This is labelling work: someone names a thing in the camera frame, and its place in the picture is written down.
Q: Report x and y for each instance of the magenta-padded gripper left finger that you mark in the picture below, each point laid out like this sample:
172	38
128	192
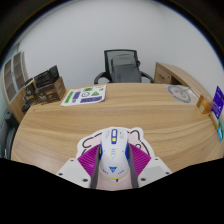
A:
87	161

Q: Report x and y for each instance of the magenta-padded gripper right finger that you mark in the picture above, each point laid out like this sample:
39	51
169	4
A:
141	161

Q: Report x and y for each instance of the white blue yellow computer mouse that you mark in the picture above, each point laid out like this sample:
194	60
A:
114	150

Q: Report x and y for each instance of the white printed sticker sheet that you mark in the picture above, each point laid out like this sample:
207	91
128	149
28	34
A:
85	95

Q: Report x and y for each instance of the large brown cardboard box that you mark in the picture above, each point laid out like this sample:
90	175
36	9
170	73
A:
51	93

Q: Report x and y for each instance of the small orange-brown box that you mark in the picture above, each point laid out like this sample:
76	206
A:
204	105

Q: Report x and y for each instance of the small teal box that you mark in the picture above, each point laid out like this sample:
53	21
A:
220	130

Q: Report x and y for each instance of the black leather sofa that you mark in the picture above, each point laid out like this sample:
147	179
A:
7	133

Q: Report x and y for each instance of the wooden side desk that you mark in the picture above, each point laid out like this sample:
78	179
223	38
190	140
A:
170	75

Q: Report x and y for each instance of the small brown cardboard box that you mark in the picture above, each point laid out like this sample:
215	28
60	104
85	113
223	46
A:
30	90

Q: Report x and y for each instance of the black box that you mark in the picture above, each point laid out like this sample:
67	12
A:
45	77

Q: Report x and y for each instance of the grey mesh office chair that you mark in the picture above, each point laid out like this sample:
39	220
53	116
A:
125	68

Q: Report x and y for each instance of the purple table sign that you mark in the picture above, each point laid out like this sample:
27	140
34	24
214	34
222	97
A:
218	101

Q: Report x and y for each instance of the wooden shelf unit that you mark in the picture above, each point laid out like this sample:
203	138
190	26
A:
13	83

